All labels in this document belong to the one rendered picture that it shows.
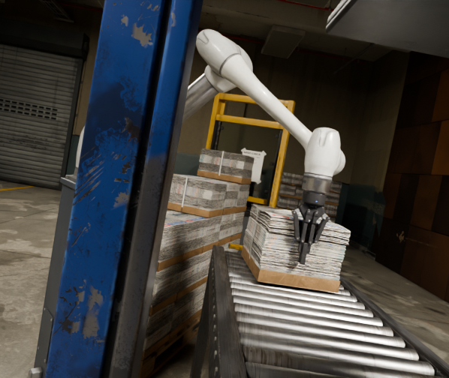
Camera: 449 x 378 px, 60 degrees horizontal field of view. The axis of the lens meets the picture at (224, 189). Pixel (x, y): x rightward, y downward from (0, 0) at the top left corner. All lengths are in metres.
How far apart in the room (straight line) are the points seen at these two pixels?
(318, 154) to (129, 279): 0.96
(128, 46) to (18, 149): 9.56
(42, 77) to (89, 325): 9.52
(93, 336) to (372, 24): 0.37
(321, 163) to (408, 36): 0.89
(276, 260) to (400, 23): 1.06
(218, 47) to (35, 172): 8.51
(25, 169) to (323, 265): 8.87
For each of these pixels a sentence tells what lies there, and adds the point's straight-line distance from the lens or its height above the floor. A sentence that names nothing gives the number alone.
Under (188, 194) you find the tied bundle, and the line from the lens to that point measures 2.48.
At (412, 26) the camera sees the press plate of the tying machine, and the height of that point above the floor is 1.30.
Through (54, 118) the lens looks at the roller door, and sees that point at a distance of 9.62.
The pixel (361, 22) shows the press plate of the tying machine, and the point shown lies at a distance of 0.37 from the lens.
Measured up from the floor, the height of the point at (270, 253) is 0.91.
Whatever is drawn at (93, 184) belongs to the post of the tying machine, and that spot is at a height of 1.12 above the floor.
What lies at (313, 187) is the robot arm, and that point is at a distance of 1.25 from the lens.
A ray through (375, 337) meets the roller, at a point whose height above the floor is 0.80.
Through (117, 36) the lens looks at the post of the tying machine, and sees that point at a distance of 0.38.
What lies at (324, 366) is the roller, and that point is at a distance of 0.90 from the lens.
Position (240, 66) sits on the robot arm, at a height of 1.52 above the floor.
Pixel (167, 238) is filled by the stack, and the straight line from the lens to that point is 1.96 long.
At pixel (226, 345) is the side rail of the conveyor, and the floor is 0.80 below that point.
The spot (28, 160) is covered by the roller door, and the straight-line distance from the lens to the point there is 9.81.
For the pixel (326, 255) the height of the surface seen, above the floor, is 0.93.
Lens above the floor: 1.16
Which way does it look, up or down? 3 degrees down
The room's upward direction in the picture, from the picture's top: 10 degrees clockwise
